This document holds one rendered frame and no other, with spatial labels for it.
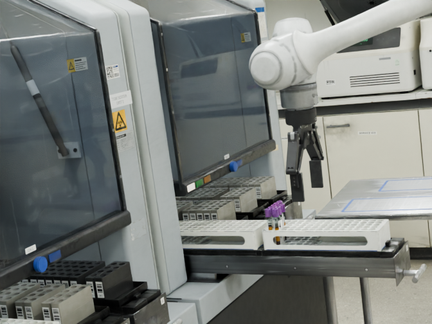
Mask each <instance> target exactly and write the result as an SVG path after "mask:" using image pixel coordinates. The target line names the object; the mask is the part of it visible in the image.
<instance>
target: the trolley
mask: <svg viewBox="0 0 432 324"><path fill-rule="evenodd" d="M314 218H315V220H338V219H388V220H389V221H418V220H432V176H424V177H398V178H384V179H358V180H350V181H349V182H348V183H347V184H346V185H345V186H344V187H343V188H342V189H341V190H340V191H339V192H338V193H337V194H336V195H335V196H334V197H333V198H332V199H331V200H330V201H329V202H328V203H327V204H326V205H325V207H324V208H323V209H322V210H321V211H320V212H319V213H318V214H317V215H316V216H315V217H314ZM359 281H360V287H361V299H362V305H363V317H364V324H373V319H372V308H371V301H370V289H369V283H368V278H359ZM323 286H324V292H325V303H326V310H327V320H328V324H338V314H337V308H336V297H335V290H334V279H333V276H323Z"/></svg>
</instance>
